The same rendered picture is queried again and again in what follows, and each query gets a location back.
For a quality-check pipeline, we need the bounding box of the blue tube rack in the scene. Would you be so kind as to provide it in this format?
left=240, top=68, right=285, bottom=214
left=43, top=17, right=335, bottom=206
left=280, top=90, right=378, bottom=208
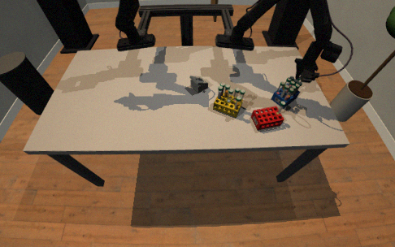
left=271, top=90, right=300, bottom=109

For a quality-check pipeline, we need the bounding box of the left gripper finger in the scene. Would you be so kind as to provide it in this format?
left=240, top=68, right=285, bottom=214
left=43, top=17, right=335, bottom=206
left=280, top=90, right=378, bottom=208
left=295, top=69, right=302, bottom=79

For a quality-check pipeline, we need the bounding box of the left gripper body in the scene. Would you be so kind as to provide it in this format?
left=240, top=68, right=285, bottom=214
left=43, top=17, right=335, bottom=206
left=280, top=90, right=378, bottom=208
left=295, top=53, right=318, bottom=79

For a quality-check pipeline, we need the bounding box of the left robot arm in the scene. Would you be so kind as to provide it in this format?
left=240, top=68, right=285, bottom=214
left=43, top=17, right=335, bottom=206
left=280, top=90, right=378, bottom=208
left=217, top=0, right=342, bottom=63

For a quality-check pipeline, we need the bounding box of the yellow tube rack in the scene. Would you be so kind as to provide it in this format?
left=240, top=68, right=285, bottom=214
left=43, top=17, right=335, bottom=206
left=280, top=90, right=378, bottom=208
left=213, top=94, right=243, bottom=118

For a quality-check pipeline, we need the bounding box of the red tube rack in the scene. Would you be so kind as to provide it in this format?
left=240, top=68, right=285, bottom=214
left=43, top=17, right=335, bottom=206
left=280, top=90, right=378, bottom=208
left=251, top=106, right=284, bottom=130

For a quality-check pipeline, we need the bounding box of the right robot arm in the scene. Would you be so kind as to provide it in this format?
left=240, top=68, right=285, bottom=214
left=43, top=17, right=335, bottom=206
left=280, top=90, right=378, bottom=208
left=115, top=0, right=154, bottom=48

